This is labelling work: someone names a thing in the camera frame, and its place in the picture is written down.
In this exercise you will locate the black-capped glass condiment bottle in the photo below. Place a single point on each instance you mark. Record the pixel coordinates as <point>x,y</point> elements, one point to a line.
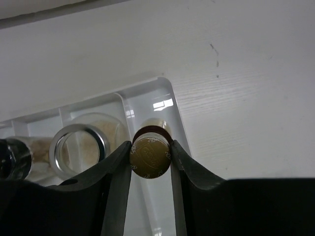
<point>25,158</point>

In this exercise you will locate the small beige-capped bottle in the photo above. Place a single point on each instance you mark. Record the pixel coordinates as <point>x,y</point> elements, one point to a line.
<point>150,155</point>

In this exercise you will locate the wide glass jar metal rim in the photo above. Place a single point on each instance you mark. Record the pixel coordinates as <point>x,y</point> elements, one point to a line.
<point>87,140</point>

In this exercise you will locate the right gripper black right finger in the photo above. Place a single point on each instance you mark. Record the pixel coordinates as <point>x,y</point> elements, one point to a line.
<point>208,205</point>

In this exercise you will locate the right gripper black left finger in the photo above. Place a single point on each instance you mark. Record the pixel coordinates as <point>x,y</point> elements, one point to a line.
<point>92,203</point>

